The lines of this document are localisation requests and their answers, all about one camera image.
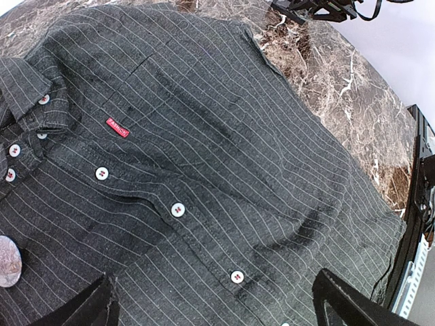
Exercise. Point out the round brooch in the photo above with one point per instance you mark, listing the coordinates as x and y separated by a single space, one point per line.
10 262

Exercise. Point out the white slotted cable duct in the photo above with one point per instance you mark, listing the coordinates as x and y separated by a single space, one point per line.
411 281

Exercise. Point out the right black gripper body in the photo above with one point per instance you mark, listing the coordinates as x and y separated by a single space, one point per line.
301 11

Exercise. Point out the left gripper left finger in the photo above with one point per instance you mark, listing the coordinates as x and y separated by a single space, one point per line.
98 304

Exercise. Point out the black pinstriped shirt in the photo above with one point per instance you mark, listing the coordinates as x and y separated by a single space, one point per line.
164 148

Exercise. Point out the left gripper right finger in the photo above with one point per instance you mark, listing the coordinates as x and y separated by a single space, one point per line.
338 303

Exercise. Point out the black front rail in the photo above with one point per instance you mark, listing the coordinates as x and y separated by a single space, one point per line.
419 211

